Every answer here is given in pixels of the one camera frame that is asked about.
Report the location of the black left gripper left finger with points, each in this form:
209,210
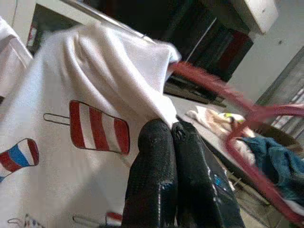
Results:
152,185

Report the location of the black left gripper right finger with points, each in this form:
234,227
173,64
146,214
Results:
199,194

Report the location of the white popsicle print shirt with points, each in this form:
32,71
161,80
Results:
71,71

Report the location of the cream garment green print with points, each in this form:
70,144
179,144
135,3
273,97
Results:
213,116

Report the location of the blue garment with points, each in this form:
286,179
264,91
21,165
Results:
280,161

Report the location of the black shelf unit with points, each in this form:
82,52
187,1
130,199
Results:
202,35

